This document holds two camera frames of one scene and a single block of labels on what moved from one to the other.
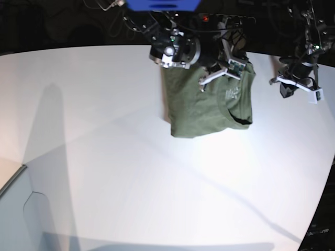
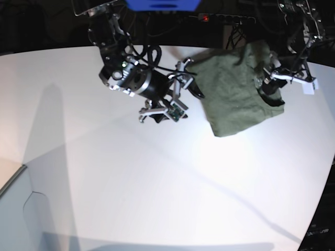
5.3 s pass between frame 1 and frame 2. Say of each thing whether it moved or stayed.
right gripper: moved
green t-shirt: moved
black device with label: stayed
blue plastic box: stayed
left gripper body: moved
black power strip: stayed
